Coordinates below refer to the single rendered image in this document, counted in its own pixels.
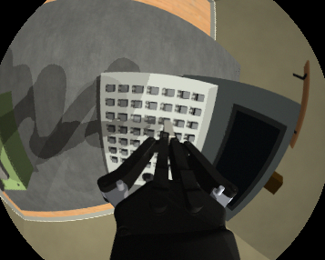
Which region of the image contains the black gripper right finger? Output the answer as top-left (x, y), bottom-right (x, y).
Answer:
top-left (168, 122), bottom-right (239, 213)

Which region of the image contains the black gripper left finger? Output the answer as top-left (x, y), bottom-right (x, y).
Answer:
top-left (97, 121), bottom-right (169, 213)

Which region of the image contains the grey control console with keypad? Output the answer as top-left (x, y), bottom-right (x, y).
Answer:
top-left (99, 72), bottom-right (301, 221)

